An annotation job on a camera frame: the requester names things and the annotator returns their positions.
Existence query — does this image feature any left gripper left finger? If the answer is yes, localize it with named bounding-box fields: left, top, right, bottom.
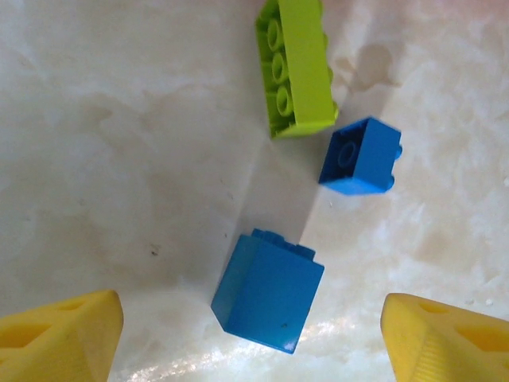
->
left=0, top=289, right=124, bottom=382

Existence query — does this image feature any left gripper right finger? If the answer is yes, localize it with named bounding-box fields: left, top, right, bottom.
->
left=380, top=293, right=509, bottom=382

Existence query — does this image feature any small blue lego brick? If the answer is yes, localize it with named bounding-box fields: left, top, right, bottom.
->
left=318, top=116, right=403, bottom=197

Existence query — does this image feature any long green lego brick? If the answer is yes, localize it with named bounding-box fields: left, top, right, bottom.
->
left=254, top=0, right=340, bottom=139

